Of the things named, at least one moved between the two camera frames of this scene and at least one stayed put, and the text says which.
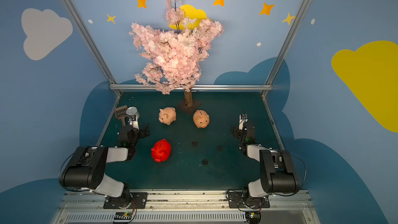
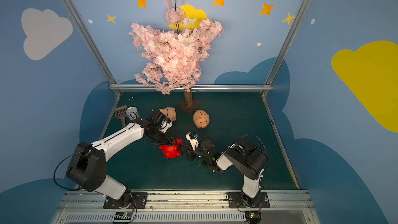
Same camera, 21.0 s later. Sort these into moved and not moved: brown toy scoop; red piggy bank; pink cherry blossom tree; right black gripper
Moved: red piggy bank; right black gripper
Not moved: brown toy scoop; pink cherry blossom tree
